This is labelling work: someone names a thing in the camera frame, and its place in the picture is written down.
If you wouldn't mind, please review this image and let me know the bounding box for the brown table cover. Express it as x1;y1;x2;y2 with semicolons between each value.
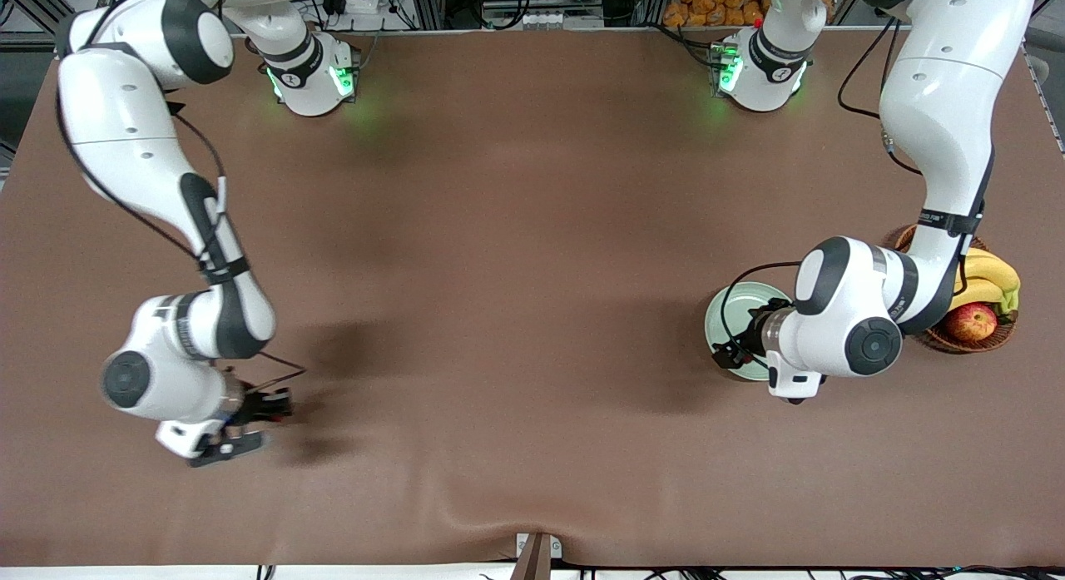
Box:
0;27;1065;569

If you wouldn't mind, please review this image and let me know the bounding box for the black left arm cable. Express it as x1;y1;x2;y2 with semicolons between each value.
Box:
720;14;991;352

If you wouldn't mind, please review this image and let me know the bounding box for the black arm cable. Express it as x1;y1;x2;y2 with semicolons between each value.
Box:
54;0;307;398
720;14;991;352

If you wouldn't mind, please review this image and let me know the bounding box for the bag of orange fruit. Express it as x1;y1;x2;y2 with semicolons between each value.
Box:
663;0;770;28

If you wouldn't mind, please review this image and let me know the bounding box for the red apple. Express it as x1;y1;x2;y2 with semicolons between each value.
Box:
945;302;998;342

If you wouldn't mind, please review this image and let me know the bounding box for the white connector block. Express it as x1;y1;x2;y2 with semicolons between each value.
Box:
520;12;606;30

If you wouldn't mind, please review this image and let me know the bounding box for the pale green plate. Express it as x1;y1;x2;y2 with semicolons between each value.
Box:
704;281;795;383

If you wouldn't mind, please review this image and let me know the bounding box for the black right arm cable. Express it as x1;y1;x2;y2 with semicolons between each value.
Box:
54;0;307;398

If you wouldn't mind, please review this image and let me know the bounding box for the brown wicker basket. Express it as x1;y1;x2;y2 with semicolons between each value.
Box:
886;224;1018;354

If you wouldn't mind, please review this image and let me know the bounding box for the metal table bracket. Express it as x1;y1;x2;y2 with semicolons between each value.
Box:
509;532;563;580

